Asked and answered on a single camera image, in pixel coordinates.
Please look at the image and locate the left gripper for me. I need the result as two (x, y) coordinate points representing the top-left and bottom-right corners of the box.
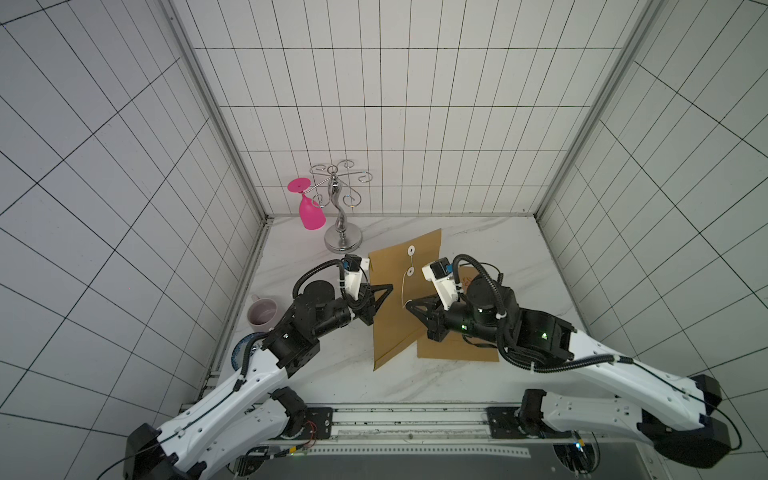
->
(315, 283), (393, 336)

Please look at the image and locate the brown file bag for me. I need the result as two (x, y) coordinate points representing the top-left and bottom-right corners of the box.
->
(369, 229), (442, 370)
(415, 263), (500, 363)

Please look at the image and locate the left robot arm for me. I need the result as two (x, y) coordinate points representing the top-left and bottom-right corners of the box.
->
(119, 280), (393, 479)

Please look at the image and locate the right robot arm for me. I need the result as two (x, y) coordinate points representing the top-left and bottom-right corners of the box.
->
(405, 275), (743, 469)

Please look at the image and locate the chrome glass rack stand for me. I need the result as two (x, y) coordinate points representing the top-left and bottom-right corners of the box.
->
(310, 159), (373, 254)

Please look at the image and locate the pink wine glass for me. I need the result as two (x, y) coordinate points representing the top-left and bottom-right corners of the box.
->
(287, 177), (326, 231)

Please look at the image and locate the pale pink mug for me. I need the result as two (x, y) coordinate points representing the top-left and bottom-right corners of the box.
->
(246, 294), (279, 333)

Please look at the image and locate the blue white patterned bowl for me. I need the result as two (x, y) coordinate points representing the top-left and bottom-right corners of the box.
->
(230, 332), (268, 372)

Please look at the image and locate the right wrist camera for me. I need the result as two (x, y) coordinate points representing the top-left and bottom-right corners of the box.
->
(422, 257), (462, 311)

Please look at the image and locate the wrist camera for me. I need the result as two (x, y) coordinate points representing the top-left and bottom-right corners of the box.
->
(422, 257), (462, 311)
(342, 254), (370, 301)

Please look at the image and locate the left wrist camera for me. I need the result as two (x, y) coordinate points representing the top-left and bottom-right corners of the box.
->
(342, 254), (370, 301)

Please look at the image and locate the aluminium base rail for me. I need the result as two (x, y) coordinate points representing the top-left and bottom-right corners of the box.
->
(170, 400), (655, 448)

